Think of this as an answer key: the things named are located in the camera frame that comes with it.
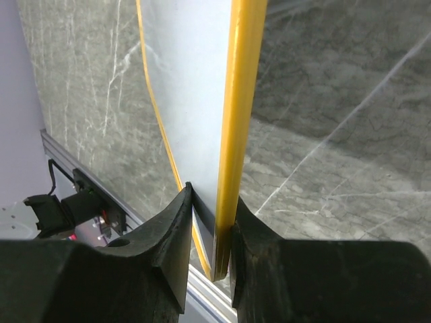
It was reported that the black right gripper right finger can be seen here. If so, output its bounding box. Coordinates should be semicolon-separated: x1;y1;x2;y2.
230;201;430;322

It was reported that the yellow framed whiteboard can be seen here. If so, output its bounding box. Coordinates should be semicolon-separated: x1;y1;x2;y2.
136;1;267;281

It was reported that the aluminium mounting rail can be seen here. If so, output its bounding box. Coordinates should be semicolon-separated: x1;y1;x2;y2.
39;129;238;323

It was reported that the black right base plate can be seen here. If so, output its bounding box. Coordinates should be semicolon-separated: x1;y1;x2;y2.
73;168;127;236

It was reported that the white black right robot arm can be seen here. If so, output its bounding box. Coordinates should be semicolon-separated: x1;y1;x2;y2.
1;185;430;322

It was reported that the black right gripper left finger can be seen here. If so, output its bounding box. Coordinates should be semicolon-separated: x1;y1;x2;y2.
1;183;193;322

